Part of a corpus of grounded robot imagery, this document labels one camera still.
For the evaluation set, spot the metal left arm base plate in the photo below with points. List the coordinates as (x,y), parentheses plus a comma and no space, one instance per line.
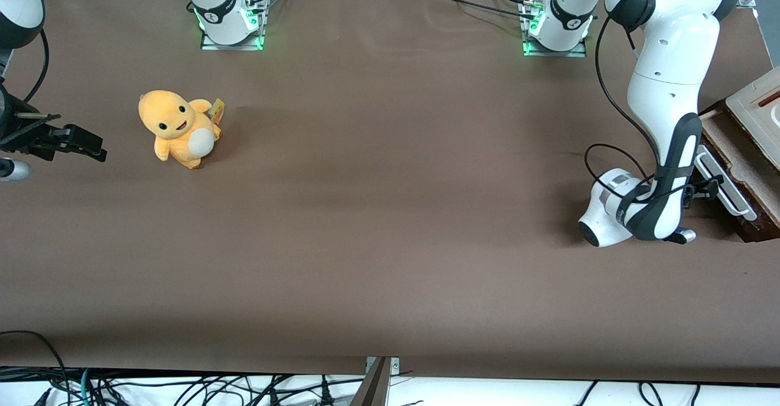
(554,53)

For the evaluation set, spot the dark wooden drawer cabinet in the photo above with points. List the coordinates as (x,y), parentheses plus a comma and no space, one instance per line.
(765,226)

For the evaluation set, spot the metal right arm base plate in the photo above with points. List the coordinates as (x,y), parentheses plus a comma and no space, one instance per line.
(231,47)

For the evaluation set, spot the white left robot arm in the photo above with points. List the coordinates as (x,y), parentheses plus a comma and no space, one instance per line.
(664,71)

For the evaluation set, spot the cream plastic tray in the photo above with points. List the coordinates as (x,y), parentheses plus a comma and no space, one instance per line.
(758,110)

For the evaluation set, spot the silver metal bracket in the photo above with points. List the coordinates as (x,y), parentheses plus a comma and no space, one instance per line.
(395,366)

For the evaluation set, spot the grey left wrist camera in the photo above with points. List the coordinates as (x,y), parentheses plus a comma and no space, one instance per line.
(685,236)

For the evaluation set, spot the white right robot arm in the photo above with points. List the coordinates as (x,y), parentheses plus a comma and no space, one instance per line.
(219,13)

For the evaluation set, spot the grey metal post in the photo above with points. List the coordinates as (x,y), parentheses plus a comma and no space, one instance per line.
(373,391)

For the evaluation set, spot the thin grey rod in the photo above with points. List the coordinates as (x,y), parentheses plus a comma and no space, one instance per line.
(36,115)

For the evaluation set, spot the yellow plush toy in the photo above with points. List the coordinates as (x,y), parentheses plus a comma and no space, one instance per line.
(177,125)

